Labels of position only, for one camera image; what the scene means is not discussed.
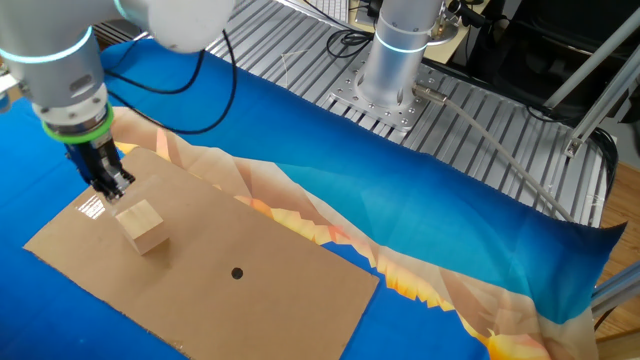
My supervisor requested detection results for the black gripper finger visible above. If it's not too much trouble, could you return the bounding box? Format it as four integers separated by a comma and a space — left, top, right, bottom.
91, 177, 112, 202
103, 169, 136, 202

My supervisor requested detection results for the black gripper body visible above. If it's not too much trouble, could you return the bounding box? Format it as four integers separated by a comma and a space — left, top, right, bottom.
64, 134, 124, 184

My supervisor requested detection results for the small wooden block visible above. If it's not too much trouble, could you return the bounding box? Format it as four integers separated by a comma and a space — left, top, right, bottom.
114, 198, 170, 256

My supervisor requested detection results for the brown cardboard sheet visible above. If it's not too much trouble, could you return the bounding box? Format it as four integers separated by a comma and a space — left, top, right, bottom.
23, 146, 380, 360

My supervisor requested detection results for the white keyboard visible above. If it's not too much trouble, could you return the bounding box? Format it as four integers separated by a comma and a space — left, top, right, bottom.
279, 0, 352, 25

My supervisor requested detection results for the blue mountain print cloth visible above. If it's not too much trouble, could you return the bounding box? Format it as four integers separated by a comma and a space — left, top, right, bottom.
0, 37, 627, 360

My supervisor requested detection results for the beige desk board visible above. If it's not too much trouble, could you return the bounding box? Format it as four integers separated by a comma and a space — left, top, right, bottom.
349, 0, 491, 65

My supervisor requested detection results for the black bulky equipment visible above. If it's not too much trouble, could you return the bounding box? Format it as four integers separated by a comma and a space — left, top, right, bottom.
464, 0, 640, 124

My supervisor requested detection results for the thin grey diagonal bar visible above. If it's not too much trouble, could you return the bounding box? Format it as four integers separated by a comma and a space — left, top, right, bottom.
543, 7, 640, 110

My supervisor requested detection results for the aluminium profile strut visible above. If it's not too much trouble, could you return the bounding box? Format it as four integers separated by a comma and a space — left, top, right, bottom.
591, 259, 640, 319
564, 49, 640, 159

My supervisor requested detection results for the green flange ring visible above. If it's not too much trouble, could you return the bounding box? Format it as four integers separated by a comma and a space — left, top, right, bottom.
41, 102, 115, 146

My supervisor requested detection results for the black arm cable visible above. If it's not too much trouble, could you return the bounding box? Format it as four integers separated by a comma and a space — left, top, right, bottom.
102, 27, 239, 136

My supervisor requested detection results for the black coiled cable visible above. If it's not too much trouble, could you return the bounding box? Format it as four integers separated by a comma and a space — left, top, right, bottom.
325, 27, 374, 60

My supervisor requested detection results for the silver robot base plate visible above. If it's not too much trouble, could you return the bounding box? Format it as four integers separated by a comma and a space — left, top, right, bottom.
327, 59, 441, 132

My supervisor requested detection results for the grey hose with connector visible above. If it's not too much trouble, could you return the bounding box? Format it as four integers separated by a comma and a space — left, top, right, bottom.
412, 82, 576, 224

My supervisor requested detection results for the black clamp mount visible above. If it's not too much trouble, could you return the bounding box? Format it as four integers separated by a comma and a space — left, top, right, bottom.
447, 0, 494, 29

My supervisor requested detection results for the black cable bundle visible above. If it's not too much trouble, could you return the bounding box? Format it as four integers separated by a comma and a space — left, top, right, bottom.
592, 127, 621, 201

